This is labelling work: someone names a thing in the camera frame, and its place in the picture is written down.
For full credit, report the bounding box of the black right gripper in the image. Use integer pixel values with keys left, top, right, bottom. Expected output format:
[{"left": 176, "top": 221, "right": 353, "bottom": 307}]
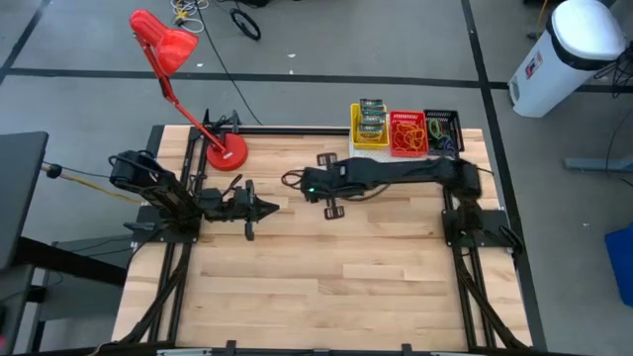
[{"left": 300, "top": 151, "right": 347, "bottom": 222}]

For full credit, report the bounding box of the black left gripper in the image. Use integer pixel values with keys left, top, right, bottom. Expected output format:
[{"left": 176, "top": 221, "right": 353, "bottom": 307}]
[{"left": 200, "top": 179, "right": 281, "bottom": 242}]

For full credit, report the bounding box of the yellow plastic basket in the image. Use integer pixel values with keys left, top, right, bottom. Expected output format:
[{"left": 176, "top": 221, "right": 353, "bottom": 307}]
[{"left": 349, "top": 102, "right": 392, "bottom": 151}]

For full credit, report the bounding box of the red plastic basket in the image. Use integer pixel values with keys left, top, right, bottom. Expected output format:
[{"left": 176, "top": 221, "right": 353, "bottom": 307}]
[{"left": 389, "top": 110, "right": 430, "bottom": 159}]

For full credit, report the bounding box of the yellow rubber band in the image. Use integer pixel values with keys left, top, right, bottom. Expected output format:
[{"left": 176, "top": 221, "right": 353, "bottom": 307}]
[{"left": 395, "top": 133, "right": 426, "bottom": 153}]

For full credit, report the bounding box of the orange rubber band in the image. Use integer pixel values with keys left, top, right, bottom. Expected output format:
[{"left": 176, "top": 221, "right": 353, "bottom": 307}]
[
  {"left": 403, "top": 131, "right": 427, "bottom": 153},
  {"left": 394, "top": 121, "right": 419, "bottom": 144}
]

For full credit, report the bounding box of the black plastic basket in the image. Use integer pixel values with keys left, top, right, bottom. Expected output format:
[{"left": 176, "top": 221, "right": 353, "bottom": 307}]
[{"left": 423, "top": 108, "right": 466, "bottom": 154}]

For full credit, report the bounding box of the red desk lamp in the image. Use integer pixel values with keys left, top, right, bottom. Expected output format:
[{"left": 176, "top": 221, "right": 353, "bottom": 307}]
[{"left": 129, "top": 8, "right": 249, "bottom": 173}]

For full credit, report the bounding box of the dark desk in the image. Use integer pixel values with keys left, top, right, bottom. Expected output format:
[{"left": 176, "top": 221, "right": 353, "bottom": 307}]
[{"left": 0, "top": 131, "right": 49, "bottom": 272}]

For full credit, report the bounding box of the grey metal floor foot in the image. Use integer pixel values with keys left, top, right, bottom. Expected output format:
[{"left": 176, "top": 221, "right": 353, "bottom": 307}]
[{"left": 563, "top": 156, "right": 633, "bottom": 173}]

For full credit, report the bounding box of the white trash bin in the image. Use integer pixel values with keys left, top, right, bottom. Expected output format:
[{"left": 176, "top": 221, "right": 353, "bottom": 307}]
[{"left": 507, "top": 0, "right": 627, "bottom": 119}]

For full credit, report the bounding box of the blue bin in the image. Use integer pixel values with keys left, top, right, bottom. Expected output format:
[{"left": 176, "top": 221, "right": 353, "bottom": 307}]
[{"left": 603, "top": 222, "right": 633, "bottom": 308}]

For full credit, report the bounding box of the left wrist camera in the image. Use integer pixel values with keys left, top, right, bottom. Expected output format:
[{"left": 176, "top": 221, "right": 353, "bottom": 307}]
[{"left": 230, "top": 186, "right": 249, "bottom": 215}]

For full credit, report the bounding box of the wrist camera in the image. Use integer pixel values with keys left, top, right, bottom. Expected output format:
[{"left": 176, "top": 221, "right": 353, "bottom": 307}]
[
  {"left": 337, "top": 158, "right": 372, "bottom": 185},
  {"left": 230, "top": 186, "right": 249, "bottom": 215}
]

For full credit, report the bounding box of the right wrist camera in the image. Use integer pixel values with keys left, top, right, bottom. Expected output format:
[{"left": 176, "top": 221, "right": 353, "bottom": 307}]
[{"left": 337, "top": 158, "right": 372, "bottom": 185}]

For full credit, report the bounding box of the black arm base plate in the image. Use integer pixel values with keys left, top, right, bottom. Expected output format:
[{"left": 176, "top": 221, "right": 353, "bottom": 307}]
[
  {"left": 131, "top": 205, "right": 202, "bottom": 244},
  {"left": 441, "top": 208, "right": 515, "bottom": 248}
]

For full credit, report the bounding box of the thin black cable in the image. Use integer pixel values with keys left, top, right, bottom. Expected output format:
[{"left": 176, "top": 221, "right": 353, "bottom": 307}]
[{"left": 195, "top": 0, "right": 263, "bottom": 126}]

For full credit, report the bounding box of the black aluminium frame rail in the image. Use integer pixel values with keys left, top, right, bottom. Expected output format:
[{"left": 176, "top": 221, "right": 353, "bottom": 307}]
[
  {"left": 441, "top": 187, "right": 480, "bottom": 348},
  {"left": 464, "top": 246, "right": 499, "bottom": 348},
  {"left": 147, "top": 126, "right": 197, "bottom": 343},
  {"left": 167, "top": 126, "right": 209, "bottom": 343}
]

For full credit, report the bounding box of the yellow cable with black knob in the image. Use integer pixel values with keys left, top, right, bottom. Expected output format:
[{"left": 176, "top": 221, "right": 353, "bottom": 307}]
[{"left": 41, "top": 161, "right": 144, "bottom": 205}]

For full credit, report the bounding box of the black coiled floor cable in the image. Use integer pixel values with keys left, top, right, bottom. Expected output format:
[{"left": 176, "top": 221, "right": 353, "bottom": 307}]
[{"left": 229, "top": 7, "right": 262, "bottom": 42}]

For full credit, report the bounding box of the white yellow cable bundle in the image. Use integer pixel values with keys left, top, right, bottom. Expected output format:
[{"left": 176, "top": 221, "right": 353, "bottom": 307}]
[{"left": 170, "top": 0, "right": 207, "bottom": 34}]

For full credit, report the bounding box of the black cable bundle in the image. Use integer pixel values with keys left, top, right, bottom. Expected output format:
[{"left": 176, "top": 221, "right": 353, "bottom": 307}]
[{"left": 594, "top": 44, "right": 633, "bottom": 95}]

